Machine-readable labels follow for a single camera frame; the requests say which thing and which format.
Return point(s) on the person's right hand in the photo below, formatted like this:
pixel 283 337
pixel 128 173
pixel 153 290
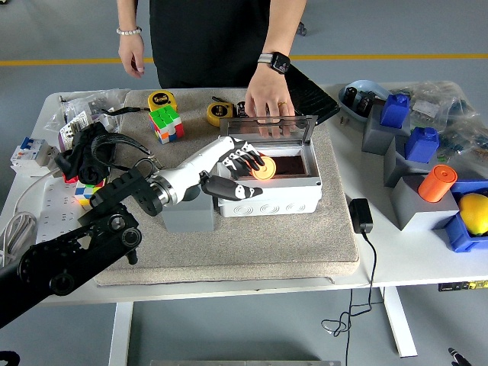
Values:
pixel 132 53

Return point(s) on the person's left hand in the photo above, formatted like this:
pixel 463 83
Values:
pixel 268 95

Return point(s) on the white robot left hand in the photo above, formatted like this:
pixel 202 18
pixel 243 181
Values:
pixel 194 167

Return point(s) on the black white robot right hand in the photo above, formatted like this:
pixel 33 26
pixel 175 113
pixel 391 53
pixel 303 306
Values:
pixel 459 360

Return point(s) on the orange cylinder battery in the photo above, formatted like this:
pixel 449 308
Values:
pixel 268 169
pixel 434 187

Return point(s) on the grey junction box with lid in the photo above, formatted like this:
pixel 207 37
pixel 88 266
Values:
pixel 267 202

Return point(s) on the person's right forearm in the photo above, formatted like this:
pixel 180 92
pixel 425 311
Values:
pixel 129 13

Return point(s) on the person's left forearm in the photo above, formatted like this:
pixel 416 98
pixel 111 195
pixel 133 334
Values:
pixel 284 26

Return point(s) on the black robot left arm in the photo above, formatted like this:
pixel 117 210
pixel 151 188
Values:
pixel 76 255

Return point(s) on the black cylinder capacitor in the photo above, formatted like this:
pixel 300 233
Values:
pixel 350 96
pixel 364 103
pixel 241 108

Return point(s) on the black smart watch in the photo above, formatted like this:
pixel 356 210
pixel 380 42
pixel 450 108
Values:
pixel 280 63

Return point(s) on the grey holder block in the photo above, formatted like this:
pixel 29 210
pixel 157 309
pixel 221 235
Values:
pixel 190 217
pixel 409 206
pixel 375 139
pixel 392 167

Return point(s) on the yellow tape measure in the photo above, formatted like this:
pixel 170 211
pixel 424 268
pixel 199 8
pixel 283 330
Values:
pixel 160 100
pixel 219 112

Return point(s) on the colourful puzzle cube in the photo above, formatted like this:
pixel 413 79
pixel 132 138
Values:
pixel 164 118
pixel 82 190

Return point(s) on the white table leg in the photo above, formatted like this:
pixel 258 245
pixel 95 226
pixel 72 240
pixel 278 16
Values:
pixel 400 328
pixel 120 335

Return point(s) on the black table control panel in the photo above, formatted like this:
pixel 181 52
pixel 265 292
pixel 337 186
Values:
pixel 450 286

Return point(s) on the clear plastic bag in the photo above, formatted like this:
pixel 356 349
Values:
pixel 76 103

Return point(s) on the person's torso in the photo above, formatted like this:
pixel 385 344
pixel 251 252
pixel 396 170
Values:
pixel 209 42

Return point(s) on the small metal bolt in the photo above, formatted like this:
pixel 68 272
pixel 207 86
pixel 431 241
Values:
pixel 344 120

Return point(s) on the light blue bowl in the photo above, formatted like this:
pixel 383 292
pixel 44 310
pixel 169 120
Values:
pixel 366 87

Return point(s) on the white purple relay module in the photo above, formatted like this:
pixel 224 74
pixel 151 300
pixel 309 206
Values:
pixel 70 131

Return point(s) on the black cloth bundle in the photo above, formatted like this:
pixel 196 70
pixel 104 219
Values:
pixel 84 146

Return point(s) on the grey-brown mat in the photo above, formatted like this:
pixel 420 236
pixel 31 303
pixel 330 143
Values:
pixel 267 248

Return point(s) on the blue plastic bin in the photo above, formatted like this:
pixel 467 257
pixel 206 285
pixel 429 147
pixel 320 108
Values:
pixel 459 236

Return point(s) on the blue bottle-shaped block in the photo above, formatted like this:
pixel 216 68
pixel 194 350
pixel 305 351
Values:
pixel 394 112
pixel 421 146

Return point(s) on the blue white circuit breaker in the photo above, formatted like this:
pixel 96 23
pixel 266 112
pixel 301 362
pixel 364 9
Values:
pixel 30 152

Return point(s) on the yellow lemon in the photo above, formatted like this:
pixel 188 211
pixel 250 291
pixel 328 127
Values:
pixel 474 213

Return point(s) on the white power strip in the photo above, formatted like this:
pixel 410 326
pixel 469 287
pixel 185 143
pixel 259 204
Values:
pixel 53 213

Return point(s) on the black power adapter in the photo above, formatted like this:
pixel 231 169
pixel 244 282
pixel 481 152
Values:
pixel 360 215

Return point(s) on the clear bags of parts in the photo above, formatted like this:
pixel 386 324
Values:
pixel 457 122

